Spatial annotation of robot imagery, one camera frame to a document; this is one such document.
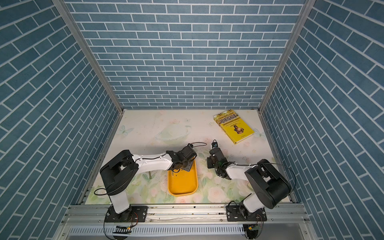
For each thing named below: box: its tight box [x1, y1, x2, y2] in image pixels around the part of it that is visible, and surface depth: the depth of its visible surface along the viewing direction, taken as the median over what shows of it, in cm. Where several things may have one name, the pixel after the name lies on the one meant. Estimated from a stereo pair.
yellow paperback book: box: [213, 109, 255, 145], surface depth 110 cm
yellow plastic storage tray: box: [167, 158, 199, 197], surface depth 85 cm
